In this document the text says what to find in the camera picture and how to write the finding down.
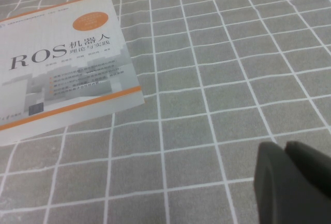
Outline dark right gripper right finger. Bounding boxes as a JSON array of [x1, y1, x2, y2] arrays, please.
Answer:
[[285, 140, 331, 198]]

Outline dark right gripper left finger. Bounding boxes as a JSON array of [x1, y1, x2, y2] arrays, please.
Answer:
[[254, 141, 331, 224]]

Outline grey checked tablecloth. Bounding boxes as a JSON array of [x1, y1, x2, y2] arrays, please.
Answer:
[[0, 0, 331, 224]]

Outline white orange ROS book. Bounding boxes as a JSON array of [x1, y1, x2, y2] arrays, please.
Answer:
[[0, 0, 146, 147]]

